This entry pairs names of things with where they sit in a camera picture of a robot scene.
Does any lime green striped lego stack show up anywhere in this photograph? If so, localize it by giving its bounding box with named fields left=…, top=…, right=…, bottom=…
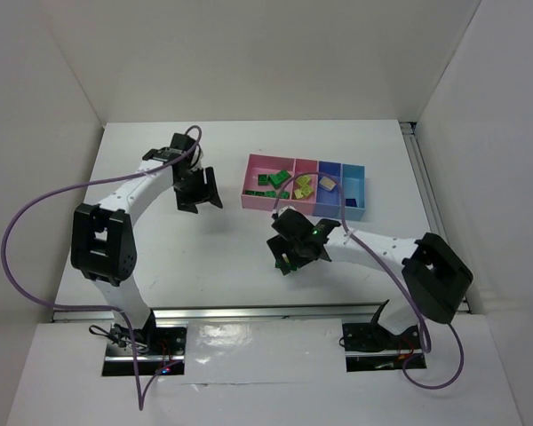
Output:
left=274, top=254, right=298, bottom=272

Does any aluminium rail front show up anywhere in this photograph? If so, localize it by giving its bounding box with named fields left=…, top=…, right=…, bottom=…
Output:
left=52, top=304, right=378, bottom=323

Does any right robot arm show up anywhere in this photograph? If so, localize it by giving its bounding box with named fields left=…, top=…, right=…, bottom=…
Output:
left=267, top=208, right=473, bottom=336

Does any pink and blue sorting tray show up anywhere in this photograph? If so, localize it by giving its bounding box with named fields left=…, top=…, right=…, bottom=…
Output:
left=241, top=154, right=365, bottom=221

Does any dark green square lego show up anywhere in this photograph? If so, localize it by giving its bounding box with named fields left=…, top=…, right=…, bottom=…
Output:
left=268, top=170, right=291, bottom=189

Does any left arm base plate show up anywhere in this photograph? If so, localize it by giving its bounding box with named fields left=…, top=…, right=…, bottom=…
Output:
left=101, top=325, right=187, bottom=377

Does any beige lego brick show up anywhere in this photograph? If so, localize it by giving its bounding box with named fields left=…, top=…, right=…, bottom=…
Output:
left=319, top=177, right=336, bottom=192

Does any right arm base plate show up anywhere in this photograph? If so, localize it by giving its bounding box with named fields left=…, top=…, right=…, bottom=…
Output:
left=338, top=322, right=426, bottom=373

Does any lime green square lego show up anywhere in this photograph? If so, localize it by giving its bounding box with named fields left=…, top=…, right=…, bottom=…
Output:
left=293, top=185, right=315, bottom=200

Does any dark blue lego brick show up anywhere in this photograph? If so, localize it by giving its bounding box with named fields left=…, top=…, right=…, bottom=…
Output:
left=346, top=198, right=358, bottom=208

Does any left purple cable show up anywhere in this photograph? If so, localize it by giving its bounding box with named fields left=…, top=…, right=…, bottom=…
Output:
left=0, top=125, right=204, bottom=412

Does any aluminium rail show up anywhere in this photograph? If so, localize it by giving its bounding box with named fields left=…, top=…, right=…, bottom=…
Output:
left=52, top=304, right=378, bottom=323
left=400, top=122, right=473, bottom=324

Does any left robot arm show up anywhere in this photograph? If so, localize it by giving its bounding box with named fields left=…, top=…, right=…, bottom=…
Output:
left=70, top=131, right=223, bottom=345

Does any lime green lego brick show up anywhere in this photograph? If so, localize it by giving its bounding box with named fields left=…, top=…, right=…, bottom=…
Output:
left=295, top=175, right=312, bottom=187

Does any aluminium rail right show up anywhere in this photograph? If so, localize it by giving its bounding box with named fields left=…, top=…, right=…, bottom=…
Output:
left=400, top=122, right=473, bottom=324

